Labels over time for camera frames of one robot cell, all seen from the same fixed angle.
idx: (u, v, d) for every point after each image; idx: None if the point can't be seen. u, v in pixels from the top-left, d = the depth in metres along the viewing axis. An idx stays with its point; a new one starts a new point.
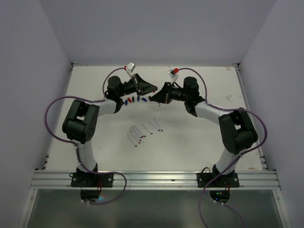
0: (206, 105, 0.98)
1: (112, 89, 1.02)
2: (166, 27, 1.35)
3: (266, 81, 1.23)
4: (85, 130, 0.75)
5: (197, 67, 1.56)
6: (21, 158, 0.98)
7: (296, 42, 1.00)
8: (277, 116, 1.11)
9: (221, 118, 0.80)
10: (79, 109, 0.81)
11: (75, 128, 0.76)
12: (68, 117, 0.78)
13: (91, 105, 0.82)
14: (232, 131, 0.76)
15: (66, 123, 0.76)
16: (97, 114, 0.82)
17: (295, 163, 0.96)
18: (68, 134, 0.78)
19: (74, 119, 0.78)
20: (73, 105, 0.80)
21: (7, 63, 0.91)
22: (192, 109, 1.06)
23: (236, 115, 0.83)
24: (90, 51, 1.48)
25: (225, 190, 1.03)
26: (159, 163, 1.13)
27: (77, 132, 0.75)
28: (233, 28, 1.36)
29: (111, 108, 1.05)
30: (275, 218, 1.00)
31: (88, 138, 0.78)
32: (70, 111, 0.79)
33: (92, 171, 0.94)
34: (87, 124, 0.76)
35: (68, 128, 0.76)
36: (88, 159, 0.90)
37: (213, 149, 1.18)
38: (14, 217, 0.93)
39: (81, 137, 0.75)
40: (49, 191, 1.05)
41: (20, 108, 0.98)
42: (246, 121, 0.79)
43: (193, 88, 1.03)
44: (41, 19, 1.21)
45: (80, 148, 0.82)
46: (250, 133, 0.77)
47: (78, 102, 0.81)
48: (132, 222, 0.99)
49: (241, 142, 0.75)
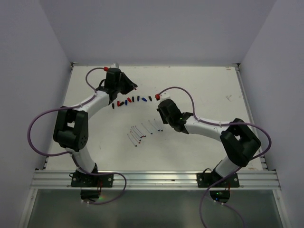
0: (197, 122, 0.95)
1: (111, 74, 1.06)
2: (166, 26, 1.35)
3: (266, 82, 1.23)
4: (77, 139, 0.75)
5: (198, 67, 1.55)
6: (21, 159, 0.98)
7: (296, 42, 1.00)
8: (278, 116, 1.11)
9: (223, 136, 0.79)
10: (67, 116, 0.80)
11: (67, 137, 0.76)
12: (56, 128, 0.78)
13: (79, 112, 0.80)
14: (238, 147, 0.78)
15: (56, 135, 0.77)
16: (87, 120, 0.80)
17: (295, 164, 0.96)
18: (62, 144, 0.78)
19: (64, 129, 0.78)
20: (60, 114, 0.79)
21: (7, 63, 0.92)
22: (181, 128, 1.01)
23: (234, 126, 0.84)
24: (90, 50, 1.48)
25: (225, 190, 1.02)
26: (159, 163, 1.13)
27: (69, 142, 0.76)
28: (234, 27, 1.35)
29: (104, 100, 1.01)
30: (275, 218, 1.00)
31: (81, 146, 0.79)
32: (58, 122, 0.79)
33: (90, 173, 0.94)
34: (78, 132, 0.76)
35: (60, 138, 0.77)
36: (87, 162, 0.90)
37: (213, 150, 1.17)
38: (14, 216, 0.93)
39: (75, 146, 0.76)
40: (49, 191, 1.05)
41: (20, 107, 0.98)
42: (246, 131, 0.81)
43: (169, 107, 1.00)
44: (41, 19, 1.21)
45: (75, 156, 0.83)
46: (253, 141, 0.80)
47: (65, 110, 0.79)
48: (132, 222, 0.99)
49: (249, 155, 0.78)
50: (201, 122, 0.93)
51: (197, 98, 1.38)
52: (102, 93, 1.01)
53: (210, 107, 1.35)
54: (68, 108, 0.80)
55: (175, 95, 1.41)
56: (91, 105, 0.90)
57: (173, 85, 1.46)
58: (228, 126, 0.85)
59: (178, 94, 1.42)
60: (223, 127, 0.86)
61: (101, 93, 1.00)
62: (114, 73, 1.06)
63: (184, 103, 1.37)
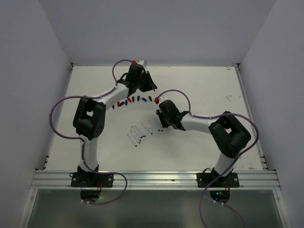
0: (192, 118, 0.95)
1: (135, 69, 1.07)
2: (166, 26, 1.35)
3: (266, 82, 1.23)
4: (93, 129, 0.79)
5: (197, 67, 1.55)
6: (21, 159, 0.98)
7: (296, 42, 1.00)
8: (278, 116, 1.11)
9: (211, 127, 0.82)
10: (87, 106, 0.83)
11: (85, 125, 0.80)
12: (77, 115, 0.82)
13: (99, 103, 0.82)
14: (226, 137, 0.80)
15: (75, 121, 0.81)
16: (105, 112, 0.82)
17: (295, 164, 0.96)
18: (79, 130, 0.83)
19: (83, 118, 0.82)
20: (81, 102, 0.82)
21: (7, 64, 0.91)
22: (179, 125, 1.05)
23: (224, 119, 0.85)
24: (90, 50, 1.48)
25: (225, 190, 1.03)
26: (159, 163, 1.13)
27: (86, 129, 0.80)
28: (234, 27, 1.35)
29: (123, 93, 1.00)
30: (275, 218, 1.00)
31: (96, 135, 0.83)
32: (78, 110, 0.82)
33: (93, 170, 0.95)
34: (95, 122, 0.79)
35: (79, 125, 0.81)
36: (92, 157, 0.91)
37: (213, 150, 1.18)
38: (14, 217, 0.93)
39: (90, 134, 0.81)
40: (49, 191, 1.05)
41: (20, 107, 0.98)
42: (235, 123, 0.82)
43: (168, 107, 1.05)
44: (41, 19, 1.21)
45: (86, 145, 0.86)
46: (242, 133, 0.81)
47: (85, 99, 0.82)
48: (132, 222, 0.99)
49: (237, 146, 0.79)
50: (195, 118, 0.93)
51: (197, 99, 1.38)
52: (122, 86, 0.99)
53: (210, 106, 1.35)
54: (89, 98, 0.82)
55: (175, 96, 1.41)
56: (111, 98, 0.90)
57: (173, 85, 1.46)
58: (218, 118, 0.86)
59: (178, 94, 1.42)
60: (213, 119, 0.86)
61: (121, 86, 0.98)
62: (137, 69, 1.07)
63: (184, 103, 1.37)
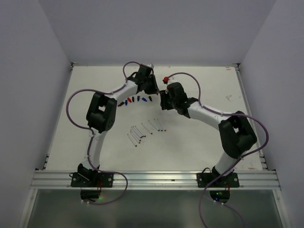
0: (201, 108, 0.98)
1: (145, 68, 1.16)
2: (166, 26, 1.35)
3: (266, 82, 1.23)
4: (105, 123, 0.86)
5: (197, 67, 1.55)
6: (21, 159, 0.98)
7: (295, 42, 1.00)
8: (277, 115, 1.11)
9: (221, 125, 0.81)
10: (99, 101, 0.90)
11: (97, 119, 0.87)
12: (90, 110, 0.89)
13: (110, 99, 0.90)
14: (233, 137, 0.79)
15: (89, 115, 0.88)
16: (116, 107, 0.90)
17: (295, 164, 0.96)
18: (90, 123, 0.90)
19: (96, 112, 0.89)
20: (94, 98, 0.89)
21: (7, 63, 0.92)
22: (184, 111, 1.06)
23: (235, 118, 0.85)
24: (90, 50, 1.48)
25: (225, 190, 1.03)
26: (160, 163, 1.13)
27: (99, 123, 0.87)
28: (233, 28, 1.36)
29: (132, 90, 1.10)
30: (275, 218, 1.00)
31: (107, 128, 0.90)
32: (91, 105, 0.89)
33: (97, 168, 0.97)
34: (107, 116, 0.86)
35: (91, 119, 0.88)
36: (96, 155, 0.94)
37: (211, 149, 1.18)
38: (14, 217, 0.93)
39: (102, 128, 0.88)
40: (49, 191, 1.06)
41: (20, 107, 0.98)
42: (245, 124, 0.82)
43: (176, 90, 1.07)
44: (41, 20, 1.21)
45: (94, 138, 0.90)
46: (250, 136, 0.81)
47: (99, 95, 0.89)
48: (132, 223, 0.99)
49: (242, 147, 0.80)
50: (205, 109, 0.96)
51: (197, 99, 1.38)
52: (131, 83, 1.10)
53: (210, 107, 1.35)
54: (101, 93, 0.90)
55: None
56: (121, 93, 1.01)
57: None
58: (229, 116, 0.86)
59: None
60: (224, 116, 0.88)
61: (130, 83, 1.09)
62: (147, 68, 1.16)
63: None
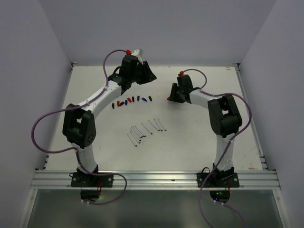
0: (200, 93, 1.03)
1: (128, 62, 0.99)
2: (166, 26, 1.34)
3: (266, 82, 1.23)
4: (82, 139, 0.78)
5: (197, 67, 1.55)
6: (20, 158, 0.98)
7: (295, 42, 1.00)
8: (277, 115, 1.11)
9: (210, 102, 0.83)
10: (73, 115, 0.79)
11: (74, 135, 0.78)
12: (65, 126, 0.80)
13: (85, 112, 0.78)
14: (219, 114, 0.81)
15: (65, 131, 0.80)
16: (93, 120, 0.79)
17: (295, 164, 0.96)
18: (70, 138, 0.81)
19: (72, 128, 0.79)
20: (67, 113, 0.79)
21: (7, 63, 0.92)
22: (187, 97, 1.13)
23: (224, 100, 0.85)
24: (90, 50, 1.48)
25: (225, 190, 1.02)
26: (160, 163, 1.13)
27: (77, 139, 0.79)
28: (234, 28, 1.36)
29: (115, 93, 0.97)
30: (275, 218, 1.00)
31: (87, 143, 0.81)
32: (66, 119, 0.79)
33: (92, 172, 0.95)
34: (83, 133, 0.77)
35: (69, 135, 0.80)
36: (89, 159, 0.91)
37: (208, 148, 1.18)
38: (14, 217, 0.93)
39: (81, 143, 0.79)
40: (49, 191, 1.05)
41: (20, 107, 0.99)
42: (232, 106, 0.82)
43: (184, 79, 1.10)
44: (41, 19, 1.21)
45: (80, 152, 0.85)
46: (235, 117, 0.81)
47: (71, 109, 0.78)
48: (132, 223, 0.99)
49: (226, 125, 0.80)
50: (203, 94, 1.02)
51: None
52: (113, 84, 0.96)
53: None
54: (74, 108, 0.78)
55: None
56: (99, 101, 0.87)
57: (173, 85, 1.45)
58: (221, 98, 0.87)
59: None
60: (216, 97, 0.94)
61: (111, 85, 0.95)
62: (130, 61, 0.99)
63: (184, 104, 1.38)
